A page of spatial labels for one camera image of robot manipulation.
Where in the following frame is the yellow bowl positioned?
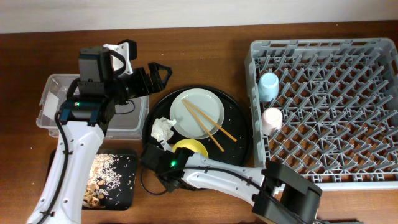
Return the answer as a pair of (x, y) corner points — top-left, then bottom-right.
(172, 139), (209, 158)

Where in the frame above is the wooden chopstick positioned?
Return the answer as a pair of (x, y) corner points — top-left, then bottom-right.
(182, 99), (237, 142)
(183, 103), (224, 152)

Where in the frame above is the grey plate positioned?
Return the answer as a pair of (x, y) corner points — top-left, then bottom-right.
(170, 88), (224, 139)

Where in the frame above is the food scraps and rice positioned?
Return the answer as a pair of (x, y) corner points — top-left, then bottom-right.
(82, 152), (135, 208)

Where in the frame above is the pink cup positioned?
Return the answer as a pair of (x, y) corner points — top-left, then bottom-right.
(261, 108), (283, 136)

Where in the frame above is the blue cup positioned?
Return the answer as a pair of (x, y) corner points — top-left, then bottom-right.
(258, 72), (279, 102)

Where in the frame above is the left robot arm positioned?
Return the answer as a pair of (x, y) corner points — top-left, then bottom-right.
(27, 47), (172, 223)

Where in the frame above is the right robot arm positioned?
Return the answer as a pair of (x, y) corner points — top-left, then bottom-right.
(141, 144), (323, 223)

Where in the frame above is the grey dishwasher rack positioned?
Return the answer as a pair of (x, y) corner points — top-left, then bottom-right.
(244, 38), (397, 191)

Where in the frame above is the crumpled white napkin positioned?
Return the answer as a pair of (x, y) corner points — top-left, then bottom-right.
(151, 117), (177, 142)

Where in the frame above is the clear plastic bin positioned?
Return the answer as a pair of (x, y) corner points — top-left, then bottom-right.
(36, 74), (149, 141)

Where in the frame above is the black rectangular tray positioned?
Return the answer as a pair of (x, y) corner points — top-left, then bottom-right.
(46, 147), (138, 212)

